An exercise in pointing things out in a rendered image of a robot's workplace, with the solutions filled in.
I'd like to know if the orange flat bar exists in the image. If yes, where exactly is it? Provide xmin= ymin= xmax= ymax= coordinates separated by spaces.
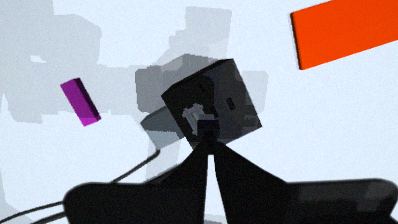
xmin=290 ymin=0 xmax=398 ymax=70

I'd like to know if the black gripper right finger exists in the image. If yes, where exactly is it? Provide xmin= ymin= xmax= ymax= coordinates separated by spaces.
xmin=214 ymin=142 xmax=398 ymax=224

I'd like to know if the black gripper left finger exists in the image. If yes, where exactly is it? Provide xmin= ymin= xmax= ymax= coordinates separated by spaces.
xmin=62 ymin=141 xmax=209 ymax=224

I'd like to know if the purple rectangular block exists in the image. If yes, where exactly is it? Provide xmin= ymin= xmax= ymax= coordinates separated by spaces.
xmin=60 ymin=78 xmax=102 ymax=126

